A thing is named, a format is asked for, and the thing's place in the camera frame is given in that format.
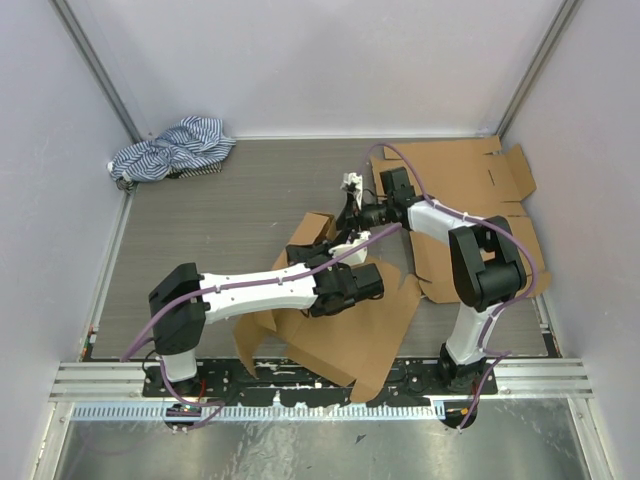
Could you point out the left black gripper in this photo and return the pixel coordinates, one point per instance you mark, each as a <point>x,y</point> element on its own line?
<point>300,254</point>

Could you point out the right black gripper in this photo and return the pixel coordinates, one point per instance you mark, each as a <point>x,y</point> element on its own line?
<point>360,218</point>

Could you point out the brown cardboard box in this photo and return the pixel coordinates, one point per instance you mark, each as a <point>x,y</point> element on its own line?
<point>354,348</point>

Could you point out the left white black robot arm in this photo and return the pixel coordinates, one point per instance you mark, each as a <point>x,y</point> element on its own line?
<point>300,285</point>

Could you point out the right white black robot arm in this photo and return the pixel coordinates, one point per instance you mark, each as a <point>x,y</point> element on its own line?
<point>486,266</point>

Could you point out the stacked brown cardboard blanks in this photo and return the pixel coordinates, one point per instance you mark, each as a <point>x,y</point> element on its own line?
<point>476,176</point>

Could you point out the blue striped crumpled cloth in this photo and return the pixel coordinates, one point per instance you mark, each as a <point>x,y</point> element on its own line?
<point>192,147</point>

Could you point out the slotted grey cable duct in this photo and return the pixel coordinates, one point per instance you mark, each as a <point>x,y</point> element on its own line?
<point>171,411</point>

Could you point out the aluminium frame rail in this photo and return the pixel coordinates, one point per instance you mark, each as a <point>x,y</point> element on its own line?
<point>110,381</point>

